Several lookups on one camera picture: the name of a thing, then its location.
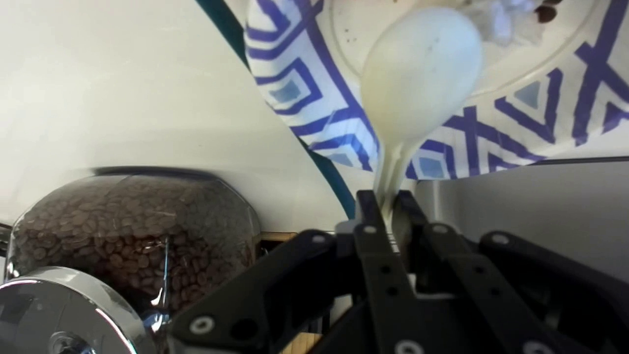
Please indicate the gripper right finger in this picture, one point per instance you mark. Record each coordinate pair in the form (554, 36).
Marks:
(471, 285)

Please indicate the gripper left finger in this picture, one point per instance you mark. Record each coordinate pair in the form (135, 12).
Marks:
(378, 275)

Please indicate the white plastic spoon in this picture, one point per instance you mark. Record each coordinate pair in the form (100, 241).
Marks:
(422, 73)

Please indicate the blue patterned paper bowl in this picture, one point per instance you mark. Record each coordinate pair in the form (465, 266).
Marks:
(540, 108)

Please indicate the glass jar of coffee beans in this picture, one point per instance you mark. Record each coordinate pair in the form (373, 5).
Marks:
(137, 236)

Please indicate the chrome jar lid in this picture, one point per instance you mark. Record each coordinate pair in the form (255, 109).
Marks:
(59, 314)

